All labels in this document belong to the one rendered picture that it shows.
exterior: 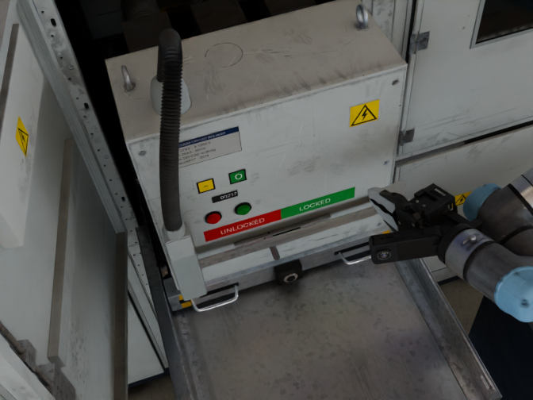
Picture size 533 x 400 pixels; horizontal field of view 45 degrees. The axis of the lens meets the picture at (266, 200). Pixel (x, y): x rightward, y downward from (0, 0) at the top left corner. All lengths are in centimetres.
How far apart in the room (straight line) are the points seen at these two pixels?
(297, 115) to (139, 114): 27
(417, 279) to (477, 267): 53
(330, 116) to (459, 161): 80
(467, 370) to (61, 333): 81
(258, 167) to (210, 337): 44
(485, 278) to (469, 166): 98
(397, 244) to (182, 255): 37
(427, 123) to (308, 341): 64
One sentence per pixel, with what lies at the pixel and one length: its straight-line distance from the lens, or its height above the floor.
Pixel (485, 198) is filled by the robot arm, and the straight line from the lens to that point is 111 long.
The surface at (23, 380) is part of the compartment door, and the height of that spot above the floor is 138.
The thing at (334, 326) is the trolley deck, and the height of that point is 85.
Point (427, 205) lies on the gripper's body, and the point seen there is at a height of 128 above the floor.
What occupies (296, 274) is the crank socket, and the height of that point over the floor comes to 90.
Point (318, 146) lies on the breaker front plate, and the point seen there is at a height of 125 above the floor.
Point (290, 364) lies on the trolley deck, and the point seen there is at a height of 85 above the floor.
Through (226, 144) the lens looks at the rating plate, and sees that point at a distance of 111.
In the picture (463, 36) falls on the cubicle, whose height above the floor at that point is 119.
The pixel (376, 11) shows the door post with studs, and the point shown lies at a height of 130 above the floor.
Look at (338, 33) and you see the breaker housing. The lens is 121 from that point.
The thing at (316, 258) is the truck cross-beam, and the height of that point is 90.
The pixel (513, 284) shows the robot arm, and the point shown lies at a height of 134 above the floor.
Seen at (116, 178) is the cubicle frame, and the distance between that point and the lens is 151.
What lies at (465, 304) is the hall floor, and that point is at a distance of 249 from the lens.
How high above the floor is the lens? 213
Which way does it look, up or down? 52 degrees down
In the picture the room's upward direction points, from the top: 7 degrees counter-clockwise
